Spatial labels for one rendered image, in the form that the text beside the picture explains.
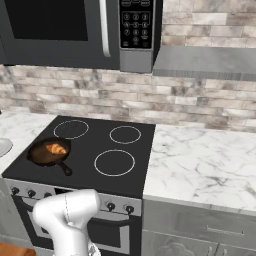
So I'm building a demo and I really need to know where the golden croissant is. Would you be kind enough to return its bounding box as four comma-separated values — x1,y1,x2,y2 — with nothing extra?
45,143,68,155

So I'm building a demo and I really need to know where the grey drawer front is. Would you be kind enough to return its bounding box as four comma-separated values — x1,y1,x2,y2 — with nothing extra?
142,198,256,250

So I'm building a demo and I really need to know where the grey plate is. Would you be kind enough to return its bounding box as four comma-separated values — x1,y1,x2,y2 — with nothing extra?
0,137,14,158

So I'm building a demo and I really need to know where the black glass hob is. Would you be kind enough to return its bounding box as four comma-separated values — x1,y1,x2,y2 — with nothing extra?
1,115,157,200

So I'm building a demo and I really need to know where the grey extractor hood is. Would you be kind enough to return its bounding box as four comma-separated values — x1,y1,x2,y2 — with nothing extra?
152,45,256,82

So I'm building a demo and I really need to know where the black oven door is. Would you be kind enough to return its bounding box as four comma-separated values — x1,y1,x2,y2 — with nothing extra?
12,194,143,256

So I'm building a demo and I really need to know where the grey microwave oven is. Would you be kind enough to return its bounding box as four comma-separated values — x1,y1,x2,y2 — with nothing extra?
0,0,164,74

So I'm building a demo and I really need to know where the black frying pan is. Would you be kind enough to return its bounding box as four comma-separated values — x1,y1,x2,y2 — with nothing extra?
26,136,73,177

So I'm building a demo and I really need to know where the white microwave door handle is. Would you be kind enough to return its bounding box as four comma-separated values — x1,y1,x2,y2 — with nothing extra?
98,0,112,58

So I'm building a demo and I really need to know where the silver drawer handle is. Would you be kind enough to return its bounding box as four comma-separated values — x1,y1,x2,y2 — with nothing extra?
205,225,245,236

